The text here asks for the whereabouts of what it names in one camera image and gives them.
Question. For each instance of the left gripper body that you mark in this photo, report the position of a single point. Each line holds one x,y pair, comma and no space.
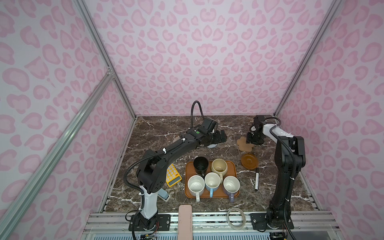
210,137

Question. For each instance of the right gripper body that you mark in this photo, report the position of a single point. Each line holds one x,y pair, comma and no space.
254,138

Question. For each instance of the grey woven round coaster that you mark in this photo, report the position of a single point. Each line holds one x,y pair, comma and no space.
212,146

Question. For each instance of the cork flower-shaped coaster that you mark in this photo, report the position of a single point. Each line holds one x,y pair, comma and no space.
243,146

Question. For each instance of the brown round wooden coaster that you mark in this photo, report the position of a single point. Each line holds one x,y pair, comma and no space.
249,161

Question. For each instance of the black mug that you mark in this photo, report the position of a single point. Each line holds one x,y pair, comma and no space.
201,165

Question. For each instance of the cream beige mug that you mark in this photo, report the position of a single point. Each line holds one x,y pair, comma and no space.
220,167

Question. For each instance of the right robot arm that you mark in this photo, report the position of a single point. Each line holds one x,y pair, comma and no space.
290,158

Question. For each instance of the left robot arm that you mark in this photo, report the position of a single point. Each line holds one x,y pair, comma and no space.
152,170

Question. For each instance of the light blue mug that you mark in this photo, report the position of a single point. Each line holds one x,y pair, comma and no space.
212,183

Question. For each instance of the white mug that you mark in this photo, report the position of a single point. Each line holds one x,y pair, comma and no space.
196,186

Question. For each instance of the lavender mug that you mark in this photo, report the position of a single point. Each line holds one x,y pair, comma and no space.
231,187

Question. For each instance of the orange brown tray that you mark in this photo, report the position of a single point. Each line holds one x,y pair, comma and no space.
219,193

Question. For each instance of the black white marker pen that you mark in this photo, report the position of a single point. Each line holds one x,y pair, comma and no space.
257,179

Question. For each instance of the yellow calculator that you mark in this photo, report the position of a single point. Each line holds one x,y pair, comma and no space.
172,176

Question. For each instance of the grey blue stapler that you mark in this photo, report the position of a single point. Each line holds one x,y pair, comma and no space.
164,195

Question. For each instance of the clear tape roll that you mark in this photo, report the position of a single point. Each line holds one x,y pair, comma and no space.
236,219

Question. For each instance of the pink rectangular bar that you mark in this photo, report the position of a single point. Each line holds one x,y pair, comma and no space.
185,222

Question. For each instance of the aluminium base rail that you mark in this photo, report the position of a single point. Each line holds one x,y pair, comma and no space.
310,225

